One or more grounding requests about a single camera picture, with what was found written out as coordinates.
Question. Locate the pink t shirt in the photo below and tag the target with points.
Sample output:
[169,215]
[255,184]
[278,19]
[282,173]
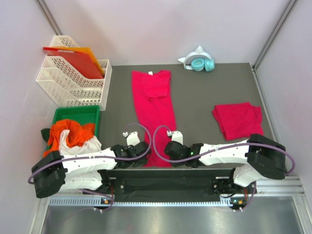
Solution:
[153,106]
[238,120]

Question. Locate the orange t shirt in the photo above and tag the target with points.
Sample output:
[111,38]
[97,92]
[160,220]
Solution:
[78,134]

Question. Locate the red orange folder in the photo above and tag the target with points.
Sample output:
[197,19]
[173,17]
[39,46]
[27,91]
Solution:
[81,61]

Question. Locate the green plastic bin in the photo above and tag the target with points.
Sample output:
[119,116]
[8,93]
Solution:
[83,115]

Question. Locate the white file organizer rack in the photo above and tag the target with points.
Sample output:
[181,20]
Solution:
[67,87]

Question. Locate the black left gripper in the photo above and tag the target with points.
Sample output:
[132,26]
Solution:
[143,161]

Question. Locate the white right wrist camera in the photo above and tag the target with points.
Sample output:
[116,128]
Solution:
[176,136]

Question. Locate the dark green cloth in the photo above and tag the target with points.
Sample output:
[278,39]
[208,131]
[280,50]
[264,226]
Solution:
[45,133]

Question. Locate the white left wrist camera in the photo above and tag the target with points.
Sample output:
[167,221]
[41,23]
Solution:
[132,138]

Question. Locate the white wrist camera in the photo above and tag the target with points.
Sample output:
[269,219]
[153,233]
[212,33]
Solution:
[132,138]
[176,136]

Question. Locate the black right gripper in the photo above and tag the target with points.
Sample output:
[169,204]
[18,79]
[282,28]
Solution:
[176,164]

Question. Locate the white t shirt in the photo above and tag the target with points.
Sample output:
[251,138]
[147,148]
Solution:
[92,145]

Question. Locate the folded pink t shirt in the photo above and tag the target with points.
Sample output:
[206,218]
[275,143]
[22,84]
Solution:
[238,120]

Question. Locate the teal cat ear headphones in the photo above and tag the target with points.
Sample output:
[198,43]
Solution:
[198,60]

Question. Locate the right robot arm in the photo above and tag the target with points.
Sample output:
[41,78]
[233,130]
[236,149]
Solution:
[259,157]

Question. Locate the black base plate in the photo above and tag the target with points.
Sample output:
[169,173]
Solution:
[169,185]

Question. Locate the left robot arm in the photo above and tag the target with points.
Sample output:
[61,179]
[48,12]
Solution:
[88,172]

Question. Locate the grey cable duct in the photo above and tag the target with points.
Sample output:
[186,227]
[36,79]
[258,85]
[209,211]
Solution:
[96,201]

